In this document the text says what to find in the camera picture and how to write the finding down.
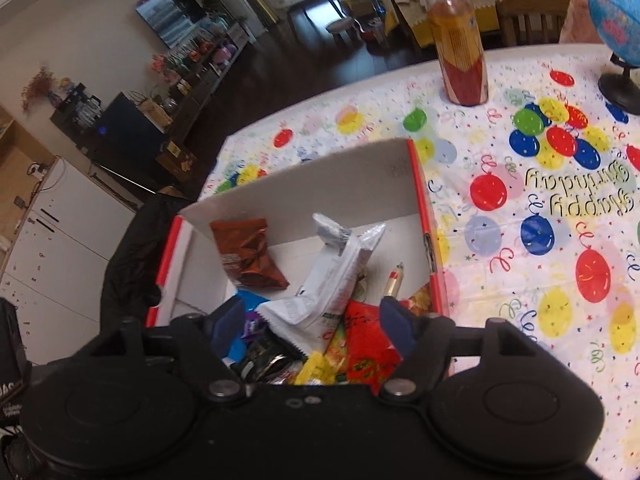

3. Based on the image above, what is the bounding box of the blue cookie packet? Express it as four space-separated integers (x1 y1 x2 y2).
222 290 271 366

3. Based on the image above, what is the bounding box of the black appliance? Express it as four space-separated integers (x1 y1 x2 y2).
50 91 173 176

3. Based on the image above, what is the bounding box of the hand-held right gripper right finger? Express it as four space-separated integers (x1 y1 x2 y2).
377 297 538 401

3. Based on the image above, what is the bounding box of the low coffee table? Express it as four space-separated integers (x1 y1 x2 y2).
287 0 381 41

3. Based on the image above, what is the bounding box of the black jacket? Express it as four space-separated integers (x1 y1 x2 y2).
100 192 196 331

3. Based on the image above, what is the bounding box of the blue desk globe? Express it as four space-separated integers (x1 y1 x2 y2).
587 0 640 116

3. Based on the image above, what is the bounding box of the red chip bag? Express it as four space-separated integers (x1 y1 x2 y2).
342 285 433 396

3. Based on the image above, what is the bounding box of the white cabinet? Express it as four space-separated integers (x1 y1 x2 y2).
0 157 138 366

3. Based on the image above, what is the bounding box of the tan sausage stick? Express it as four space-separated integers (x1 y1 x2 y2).
382 261 406 301

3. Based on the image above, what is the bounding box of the balloon print tablecloth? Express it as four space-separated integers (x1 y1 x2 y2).
197 42 640 480

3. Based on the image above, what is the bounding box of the pink cloth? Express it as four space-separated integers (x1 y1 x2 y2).
557 0 601 46

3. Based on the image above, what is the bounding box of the yellow green snack packet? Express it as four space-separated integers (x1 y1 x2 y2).
295 350 348 386

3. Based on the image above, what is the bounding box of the wooden television cabinet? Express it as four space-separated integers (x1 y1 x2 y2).
165 22 251 126

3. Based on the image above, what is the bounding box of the dark red snack packet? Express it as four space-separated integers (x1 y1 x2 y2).
210 217 291 290

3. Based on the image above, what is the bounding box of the orange juice bottle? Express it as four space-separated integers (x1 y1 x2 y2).
424 0 488 107

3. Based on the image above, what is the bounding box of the brown paper bag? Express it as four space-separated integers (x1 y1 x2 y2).
140 95 173 128

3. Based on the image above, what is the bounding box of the dried flower decoration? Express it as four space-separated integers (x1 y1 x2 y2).
22 67 56 111

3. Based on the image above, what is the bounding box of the black cookie packet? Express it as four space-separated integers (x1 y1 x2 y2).
232 335 306 383

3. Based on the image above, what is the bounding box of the brown cardboard carton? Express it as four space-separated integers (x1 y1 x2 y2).
157 140 198 183

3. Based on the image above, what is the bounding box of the wooden chair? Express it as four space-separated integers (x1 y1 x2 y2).
495 0 573 48

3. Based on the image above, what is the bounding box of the flat screen television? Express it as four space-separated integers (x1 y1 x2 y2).
135 0 206 51

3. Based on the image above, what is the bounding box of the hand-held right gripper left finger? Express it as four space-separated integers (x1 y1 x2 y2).
82 296 246 401

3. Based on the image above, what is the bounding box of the red cardboard box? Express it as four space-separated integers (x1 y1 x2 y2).
147 138 451 376

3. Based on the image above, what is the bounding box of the white snack packet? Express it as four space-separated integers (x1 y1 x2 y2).
257 212 387 356

